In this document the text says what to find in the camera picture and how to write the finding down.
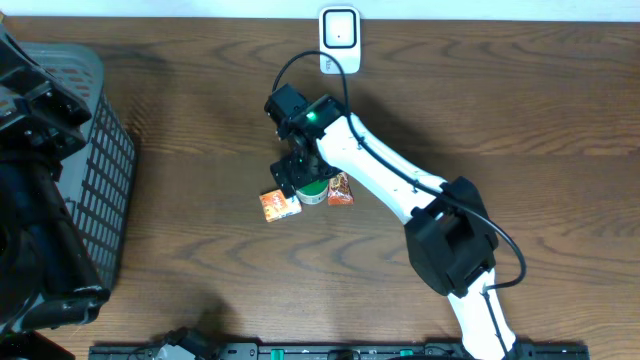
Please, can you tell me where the green lidded jar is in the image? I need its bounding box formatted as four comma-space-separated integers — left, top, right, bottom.
296, 180, 329, 205

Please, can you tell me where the red Top chocolate bar wrapper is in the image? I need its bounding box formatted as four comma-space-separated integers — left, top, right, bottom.
327, 172, 354, 206

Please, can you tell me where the orange snack box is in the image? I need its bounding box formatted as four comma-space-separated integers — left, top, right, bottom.
259, 190, 302, 223

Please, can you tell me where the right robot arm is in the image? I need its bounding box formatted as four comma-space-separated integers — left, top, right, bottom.
264, 85, 517, 359

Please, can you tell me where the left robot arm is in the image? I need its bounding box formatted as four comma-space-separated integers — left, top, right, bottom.
1, 32, 137, 359

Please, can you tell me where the white barcode scanner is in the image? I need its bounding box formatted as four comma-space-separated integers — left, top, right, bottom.
319, 6, 362, 75

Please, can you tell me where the grey plastic mesh basket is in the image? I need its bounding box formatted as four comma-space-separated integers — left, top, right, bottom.
22, 42, 137, 289

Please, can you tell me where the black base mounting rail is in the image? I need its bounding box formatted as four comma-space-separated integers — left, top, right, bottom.
88, 343, 591, 360

